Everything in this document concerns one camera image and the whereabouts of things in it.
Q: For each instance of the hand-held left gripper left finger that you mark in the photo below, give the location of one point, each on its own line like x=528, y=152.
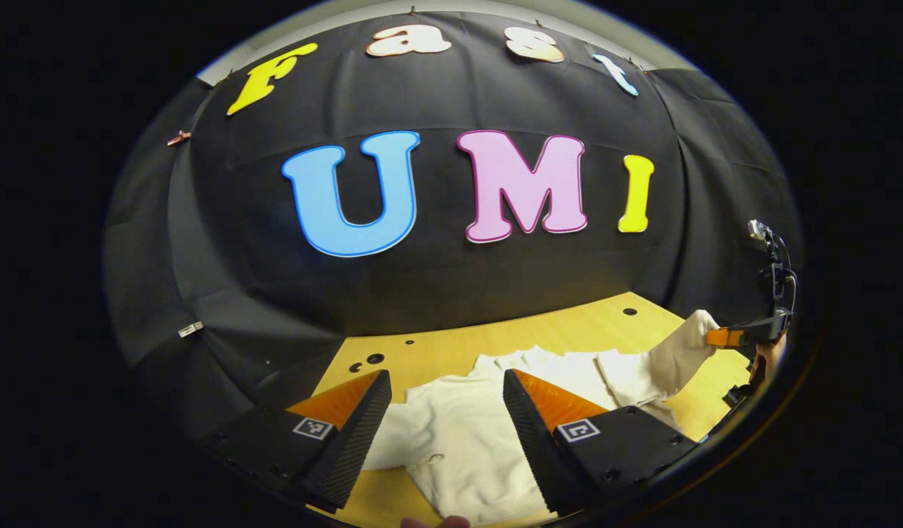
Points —
x=349, y=447

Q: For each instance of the copper cloth clip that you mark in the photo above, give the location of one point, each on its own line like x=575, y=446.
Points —
x=179, y=137

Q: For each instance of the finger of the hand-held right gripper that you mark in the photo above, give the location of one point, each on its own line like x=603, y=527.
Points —
x=726, y=337

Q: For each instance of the silver cloth clip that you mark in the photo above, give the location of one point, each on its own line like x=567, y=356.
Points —
x=190, y=329

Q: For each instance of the black backdrop cloth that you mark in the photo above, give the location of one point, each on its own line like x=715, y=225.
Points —
x=437, y=279

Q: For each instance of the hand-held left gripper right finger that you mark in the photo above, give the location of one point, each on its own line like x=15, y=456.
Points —
x=539, y=447

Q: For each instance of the white sweatshirt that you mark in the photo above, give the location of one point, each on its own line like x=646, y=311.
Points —
x=466, y=440

